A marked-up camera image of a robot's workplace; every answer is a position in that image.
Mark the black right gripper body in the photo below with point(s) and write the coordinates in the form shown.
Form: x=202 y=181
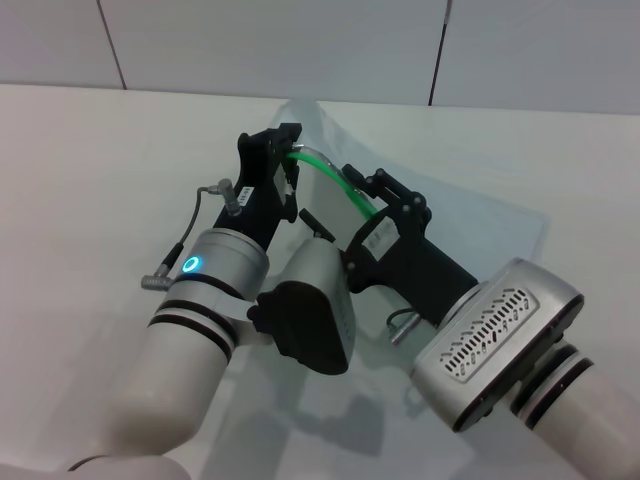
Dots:
x=415 y=265

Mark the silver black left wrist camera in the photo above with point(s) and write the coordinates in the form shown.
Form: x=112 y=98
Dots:
x=315 y=310

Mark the clear green-zip document bag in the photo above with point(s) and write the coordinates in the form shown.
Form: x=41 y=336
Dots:
x=480 y=220

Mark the thin black background pole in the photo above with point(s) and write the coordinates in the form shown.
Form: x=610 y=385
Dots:
x=439 y=55

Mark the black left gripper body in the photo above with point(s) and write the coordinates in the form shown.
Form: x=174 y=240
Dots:
x=255 y=200

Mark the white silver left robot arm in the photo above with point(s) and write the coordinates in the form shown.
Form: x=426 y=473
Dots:
x=175 y=360

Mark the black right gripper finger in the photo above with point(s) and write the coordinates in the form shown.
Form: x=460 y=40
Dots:
x=395 y=192
x=316 y=224

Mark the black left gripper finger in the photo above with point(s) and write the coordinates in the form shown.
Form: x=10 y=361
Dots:
x=291 y=187
x=262 y=139

